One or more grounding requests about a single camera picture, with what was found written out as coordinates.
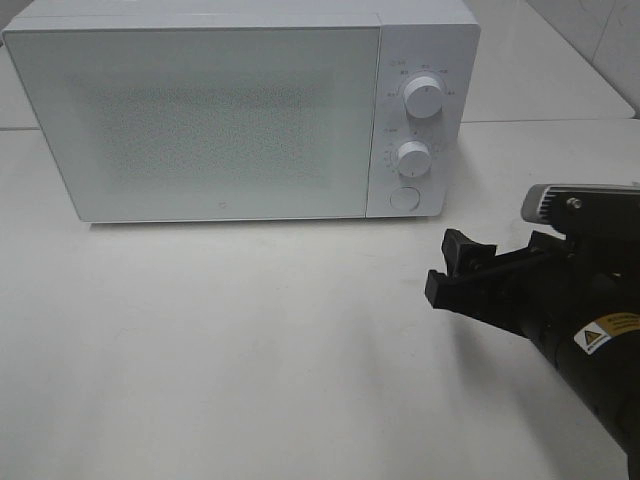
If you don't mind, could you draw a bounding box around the white microwave door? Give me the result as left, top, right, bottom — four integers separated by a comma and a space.
6, 28, 379, 223

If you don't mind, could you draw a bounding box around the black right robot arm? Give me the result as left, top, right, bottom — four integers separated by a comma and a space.
425, 229, 639, 479

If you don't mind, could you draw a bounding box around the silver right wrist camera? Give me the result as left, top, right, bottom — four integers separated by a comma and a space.
520, 184, 639, 237

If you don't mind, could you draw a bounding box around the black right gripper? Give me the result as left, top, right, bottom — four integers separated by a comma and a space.
425, 229, 639, 370

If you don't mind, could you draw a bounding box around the white microwave knob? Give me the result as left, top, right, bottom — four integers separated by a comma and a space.
396, 141, 432, 178
402, 74, 444, 119

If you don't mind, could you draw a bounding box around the round white door button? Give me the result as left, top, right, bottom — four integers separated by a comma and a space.
390, 187, 420, 212

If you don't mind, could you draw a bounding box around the upper white microwave knob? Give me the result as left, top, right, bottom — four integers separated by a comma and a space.
402, 74, 444, 119

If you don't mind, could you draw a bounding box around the white microwave oven body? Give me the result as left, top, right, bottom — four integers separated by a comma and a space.
2, 1, 481, 221

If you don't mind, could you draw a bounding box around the lower white microwave knob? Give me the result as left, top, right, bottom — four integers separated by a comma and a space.
396, 141, 432, 178

